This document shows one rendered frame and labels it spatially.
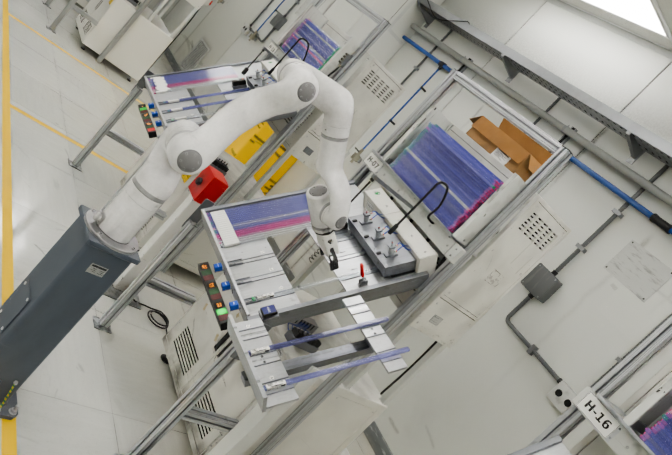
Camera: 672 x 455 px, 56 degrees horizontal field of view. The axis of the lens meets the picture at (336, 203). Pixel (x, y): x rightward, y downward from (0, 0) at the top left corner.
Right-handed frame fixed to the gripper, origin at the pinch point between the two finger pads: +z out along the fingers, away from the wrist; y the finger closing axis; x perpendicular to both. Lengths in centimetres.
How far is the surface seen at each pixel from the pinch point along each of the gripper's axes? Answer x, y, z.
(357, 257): -14.3, 9.4, 13.6
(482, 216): -57, -12, -4
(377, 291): -13.4, -10.0, 14.4
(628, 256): -174, 18, 97
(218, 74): -7, 192, 10
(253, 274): 26.1, 13.6, 6.5
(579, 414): -42, -85, 12
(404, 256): -28.8, -2.7, 10.1
